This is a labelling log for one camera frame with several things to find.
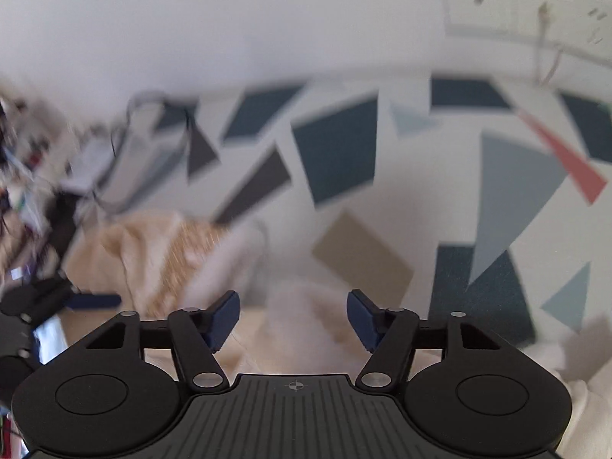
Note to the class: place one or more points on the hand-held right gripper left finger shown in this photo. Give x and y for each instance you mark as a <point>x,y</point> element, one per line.
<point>222,320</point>

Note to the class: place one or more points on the cosmetics organizer with brushes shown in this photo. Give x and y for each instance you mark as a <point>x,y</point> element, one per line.
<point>28,162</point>

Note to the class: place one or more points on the geometric patterned table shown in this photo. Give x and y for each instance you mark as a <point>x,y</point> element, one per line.
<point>334,153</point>

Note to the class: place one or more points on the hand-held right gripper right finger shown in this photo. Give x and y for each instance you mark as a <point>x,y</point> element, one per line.
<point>363,318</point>

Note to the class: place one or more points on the cream white sequined garment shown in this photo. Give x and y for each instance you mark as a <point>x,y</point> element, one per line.
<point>158,258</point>

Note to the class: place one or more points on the white wall socket plate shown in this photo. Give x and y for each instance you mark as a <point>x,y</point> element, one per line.
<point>593,24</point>
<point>528,24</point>

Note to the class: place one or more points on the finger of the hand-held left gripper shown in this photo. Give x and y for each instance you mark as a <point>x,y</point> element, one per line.
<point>93,301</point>

